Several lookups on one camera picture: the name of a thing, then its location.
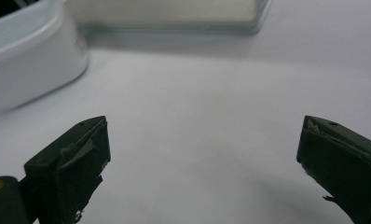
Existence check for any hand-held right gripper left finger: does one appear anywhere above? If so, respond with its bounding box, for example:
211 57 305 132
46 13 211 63
23 115 112 224

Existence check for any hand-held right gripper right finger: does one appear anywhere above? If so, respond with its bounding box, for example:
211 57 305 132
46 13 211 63
295 115 371 224

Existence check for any white plastic basin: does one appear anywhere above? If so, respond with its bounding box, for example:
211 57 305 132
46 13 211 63
0 0 89 114

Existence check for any clear box with white contents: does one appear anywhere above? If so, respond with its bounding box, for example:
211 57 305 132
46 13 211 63
64 0 272 35

